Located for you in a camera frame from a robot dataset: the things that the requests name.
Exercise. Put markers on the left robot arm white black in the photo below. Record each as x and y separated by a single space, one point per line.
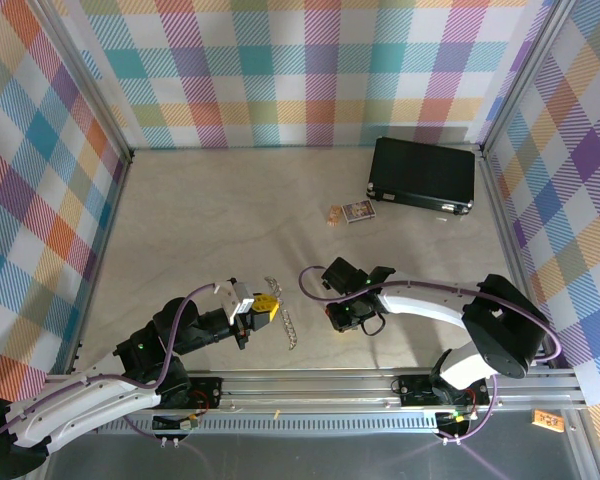
80 410

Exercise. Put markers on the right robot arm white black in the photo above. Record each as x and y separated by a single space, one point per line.
505 330

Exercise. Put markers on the small orange packet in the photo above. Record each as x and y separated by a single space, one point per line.
334 216

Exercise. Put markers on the black connector hub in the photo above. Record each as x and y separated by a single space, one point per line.
452 422
172 424

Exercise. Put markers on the purple playing card box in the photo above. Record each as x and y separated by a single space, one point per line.
359 212

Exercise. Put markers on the grey metal sheet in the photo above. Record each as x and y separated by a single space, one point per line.
305 457

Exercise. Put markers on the black hard case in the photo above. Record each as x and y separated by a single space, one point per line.
420 170

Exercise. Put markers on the orange paper tag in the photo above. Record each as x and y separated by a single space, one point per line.
549 420

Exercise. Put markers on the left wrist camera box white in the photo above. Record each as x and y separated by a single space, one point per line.
237 300

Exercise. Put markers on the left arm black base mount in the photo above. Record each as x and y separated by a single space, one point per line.
205 390

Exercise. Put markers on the aluminium mounting rail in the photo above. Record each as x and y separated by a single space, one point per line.
305 390

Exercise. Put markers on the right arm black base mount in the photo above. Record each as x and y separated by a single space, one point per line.
415 390

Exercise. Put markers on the aluminium side rail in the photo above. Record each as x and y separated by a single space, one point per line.
105 250
510 225

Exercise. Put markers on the aluminium frame post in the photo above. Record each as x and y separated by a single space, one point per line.
86 75
525 75

